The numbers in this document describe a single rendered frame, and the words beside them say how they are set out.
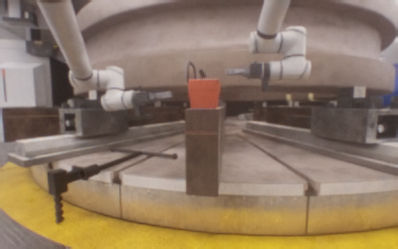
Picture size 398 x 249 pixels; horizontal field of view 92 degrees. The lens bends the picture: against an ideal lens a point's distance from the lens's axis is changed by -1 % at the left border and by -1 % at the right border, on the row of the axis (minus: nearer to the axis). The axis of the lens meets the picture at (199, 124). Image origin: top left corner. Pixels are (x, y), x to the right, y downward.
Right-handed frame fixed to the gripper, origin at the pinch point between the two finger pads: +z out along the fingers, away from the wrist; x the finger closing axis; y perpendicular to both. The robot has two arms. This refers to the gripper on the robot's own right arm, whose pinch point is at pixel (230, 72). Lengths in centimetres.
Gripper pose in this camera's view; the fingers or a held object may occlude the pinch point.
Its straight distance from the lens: 93.6
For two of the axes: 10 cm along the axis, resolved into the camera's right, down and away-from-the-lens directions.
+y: 0.0, -10.0, -1.0
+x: -1.5, 0.9, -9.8
